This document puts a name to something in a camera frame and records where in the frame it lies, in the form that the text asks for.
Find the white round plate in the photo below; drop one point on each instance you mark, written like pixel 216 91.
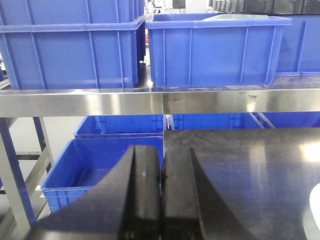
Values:
pixel 314 202

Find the stainless steel shelf rack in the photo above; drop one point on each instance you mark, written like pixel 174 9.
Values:
pixel 287 94

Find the blue bin upper shelf left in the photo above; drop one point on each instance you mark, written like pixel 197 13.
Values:
pixel 72 55

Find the blue floor bin far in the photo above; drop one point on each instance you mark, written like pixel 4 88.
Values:
pixel 121 126

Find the blue bin upper shelf middle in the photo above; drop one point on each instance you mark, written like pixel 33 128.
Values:
pixel 214 49

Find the blue lower bin middle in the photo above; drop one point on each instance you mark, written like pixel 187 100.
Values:
pixel 211 121

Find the blue floor bin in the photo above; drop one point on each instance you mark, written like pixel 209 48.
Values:
pixel 121 126
pixel 84 162

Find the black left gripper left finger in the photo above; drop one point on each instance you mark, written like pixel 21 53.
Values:
pixel 124 205

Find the blue bin shelf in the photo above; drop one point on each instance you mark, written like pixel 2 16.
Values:
pixel 72 55
pixel 214 49
pixel 300 48

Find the blue bin upper shelf right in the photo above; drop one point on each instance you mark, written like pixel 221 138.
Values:
pixel 300 48

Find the blue floor bin near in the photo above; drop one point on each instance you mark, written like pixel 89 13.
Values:
pixel 84 162

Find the blue lower bin right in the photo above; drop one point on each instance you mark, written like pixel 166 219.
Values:
pixel 294 119

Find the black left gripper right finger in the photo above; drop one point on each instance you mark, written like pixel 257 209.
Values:
pixel 192 209

